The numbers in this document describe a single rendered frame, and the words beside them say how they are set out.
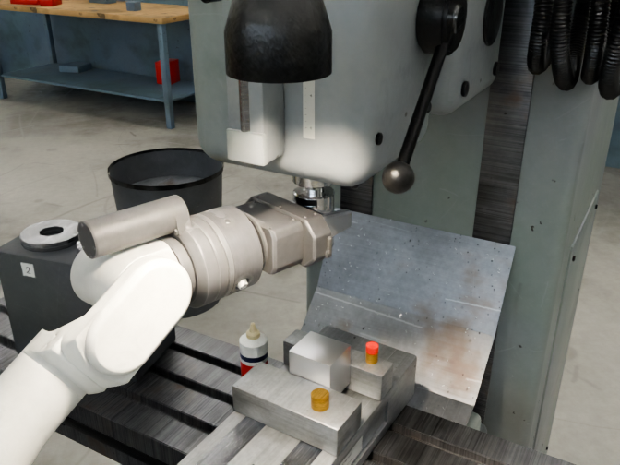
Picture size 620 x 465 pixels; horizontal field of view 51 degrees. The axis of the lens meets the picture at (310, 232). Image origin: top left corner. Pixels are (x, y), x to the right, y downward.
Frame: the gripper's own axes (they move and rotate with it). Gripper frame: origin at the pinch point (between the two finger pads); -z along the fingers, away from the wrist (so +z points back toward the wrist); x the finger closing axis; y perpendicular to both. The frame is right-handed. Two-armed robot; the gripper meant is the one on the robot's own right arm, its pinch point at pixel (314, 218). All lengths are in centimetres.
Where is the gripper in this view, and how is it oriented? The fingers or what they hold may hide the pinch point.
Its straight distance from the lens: 74.7
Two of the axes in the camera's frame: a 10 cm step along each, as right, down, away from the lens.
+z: -7.3, 2.8, -6.2
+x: -6.8, -3.1, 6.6
